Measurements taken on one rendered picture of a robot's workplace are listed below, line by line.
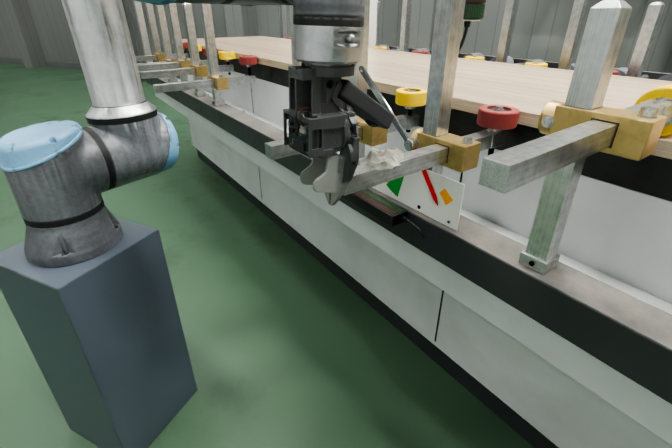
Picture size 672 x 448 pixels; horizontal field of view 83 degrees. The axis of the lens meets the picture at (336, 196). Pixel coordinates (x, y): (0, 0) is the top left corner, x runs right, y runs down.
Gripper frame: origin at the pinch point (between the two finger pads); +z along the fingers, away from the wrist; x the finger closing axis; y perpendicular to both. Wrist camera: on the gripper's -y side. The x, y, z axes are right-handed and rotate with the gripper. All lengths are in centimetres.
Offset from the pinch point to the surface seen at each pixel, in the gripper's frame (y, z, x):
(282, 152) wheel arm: -3.1, 0.1, -23.5
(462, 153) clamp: -24.8, -4.2, 4.5
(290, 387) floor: -8, 82, -31
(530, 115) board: -46.0, -8.7, 4.3
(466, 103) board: -45.9, -8.3, -11.4
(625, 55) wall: -478, 0, -126
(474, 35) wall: -397, -13, -264
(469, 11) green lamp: -29.0, -27.4, -2.2
